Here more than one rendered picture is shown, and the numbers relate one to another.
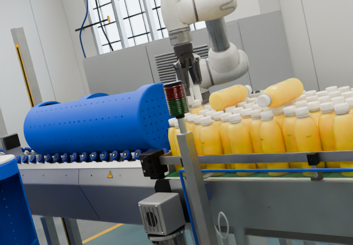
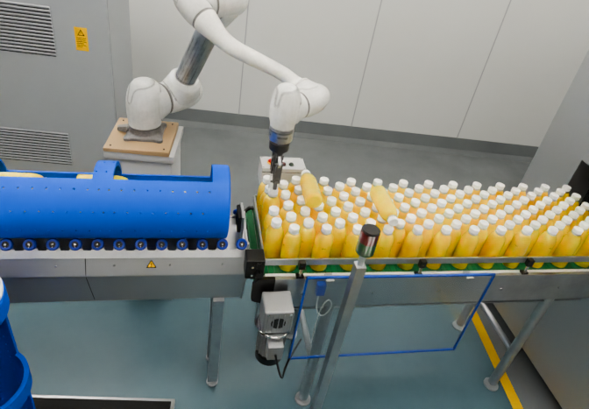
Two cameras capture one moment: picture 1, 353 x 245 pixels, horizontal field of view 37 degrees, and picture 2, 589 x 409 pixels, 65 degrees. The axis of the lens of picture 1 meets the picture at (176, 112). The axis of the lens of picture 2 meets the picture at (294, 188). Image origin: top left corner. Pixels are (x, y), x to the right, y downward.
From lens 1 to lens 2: 1.88 m
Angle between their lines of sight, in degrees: 61
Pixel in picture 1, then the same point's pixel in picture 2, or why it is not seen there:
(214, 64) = (180, 97)
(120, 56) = not seen: outside the picture
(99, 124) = (158, 219)
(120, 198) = (157, 283)
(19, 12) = not seen: outside the picture
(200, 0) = (314, 102)
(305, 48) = not seen: outside the picture
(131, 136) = (209, 232)
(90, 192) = (104, 281)
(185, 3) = (303, 105)
